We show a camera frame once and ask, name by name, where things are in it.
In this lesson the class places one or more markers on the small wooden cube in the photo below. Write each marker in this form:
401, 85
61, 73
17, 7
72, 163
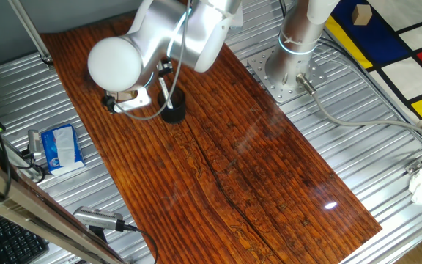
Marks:
362, 15

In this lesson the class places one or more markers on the black keyboard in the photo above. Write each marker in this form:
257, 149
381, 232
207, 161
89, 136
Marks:
9, 242

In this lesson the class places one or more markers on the blue tissue pack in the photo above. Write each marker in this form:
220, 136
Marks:
48, 146

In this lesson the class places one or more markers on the white marker pen black cap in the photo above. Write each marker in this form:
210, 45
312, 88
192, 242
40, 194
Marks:
165, 91

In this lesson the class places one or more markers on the black mesh pen holder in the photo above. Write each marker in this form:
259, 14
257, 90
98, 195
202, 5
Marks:
176, 113

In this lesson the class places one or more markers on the thin metal pole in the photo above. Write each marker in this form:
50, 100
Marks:
31, 33

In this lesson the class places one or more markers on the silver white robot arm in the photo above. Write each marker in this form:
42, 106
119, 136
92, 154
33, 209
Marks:
115, 62

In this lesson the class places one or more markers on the black camera stand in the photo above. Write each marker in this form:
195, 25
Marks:
97, 234

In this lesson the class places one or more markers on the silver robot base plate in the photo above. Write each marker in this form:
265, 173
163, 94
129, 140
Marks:
262, 73

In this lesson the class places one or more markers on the small silver device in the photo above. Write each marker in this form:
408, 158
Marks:
34, 141

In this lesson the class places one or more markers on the colourful block pattern mat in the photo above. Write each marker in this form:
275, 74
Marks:
361, 40

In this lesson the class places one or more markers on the silver depth camera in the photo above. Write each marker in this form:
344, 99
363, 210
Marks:
93, 217

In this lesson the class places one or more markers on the steel frame bar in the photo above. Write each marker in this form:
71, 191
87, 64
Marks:
13, 201

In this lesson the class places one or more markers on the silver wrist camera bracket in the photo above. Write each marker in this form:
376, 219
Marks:
141, 104

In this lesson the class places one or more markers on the glossy wood grain board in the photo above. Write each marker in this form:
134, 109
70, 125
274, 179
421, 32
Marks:
251, 165

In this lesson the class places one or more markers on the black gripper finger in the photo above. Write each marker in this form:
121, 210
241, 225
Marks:
161, 71
169, 66

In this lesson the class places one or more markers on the metal corner bracket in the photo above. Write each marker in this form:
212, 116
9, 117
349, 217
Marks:
412, 168

